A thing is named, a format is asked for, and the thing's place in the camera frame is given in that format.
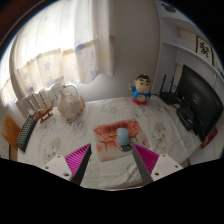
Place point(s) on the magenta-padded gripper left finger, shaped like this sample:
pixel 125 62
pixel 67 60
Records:
pixel 63 165

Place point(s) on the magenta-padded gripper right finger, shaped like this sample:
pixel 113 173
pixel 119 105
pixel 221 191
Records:
pixel 160 165

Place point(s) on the light blue computer mouse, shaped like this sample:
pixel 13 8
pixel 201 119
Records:
pixel 122 136

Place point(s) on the white printed tablecloth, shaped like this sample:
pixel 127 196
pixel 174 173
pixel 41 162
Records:
pixel 76 133

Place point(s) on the black computer keyboard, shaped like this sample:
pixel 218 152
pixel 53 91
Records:
pixel 26 133

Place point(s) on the small black box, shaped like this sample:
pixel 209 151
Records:
pixel 186 117

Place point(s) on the wooden sailing ship model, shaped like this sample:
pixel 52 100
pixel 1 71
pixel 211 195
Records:
pixel 42 111

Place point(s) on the large white conch shell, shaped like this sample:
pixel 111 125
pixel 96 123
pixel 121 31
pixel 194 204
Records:
pixel 70 106

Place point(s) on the orange wooden chair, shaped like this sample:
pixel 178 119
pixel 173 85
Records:
pixel 10 131

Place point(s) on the black router with antennas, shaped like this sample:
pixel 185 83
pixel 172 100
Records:
pixel 168 97

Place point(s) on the cartoon boy figurine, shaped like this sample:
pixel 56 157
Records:
pixel 141 90

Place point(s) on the black monitor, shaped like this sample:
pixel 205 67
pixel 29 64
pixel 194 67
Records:
pixel 203 96

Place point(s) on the white star-print curtain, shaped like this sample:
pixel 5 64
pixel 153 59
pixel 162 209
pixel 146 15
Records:
pixel 56 43

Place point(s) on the white shelf unit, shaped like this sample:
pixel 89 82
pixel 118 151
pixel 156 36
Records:
pixel 186 40

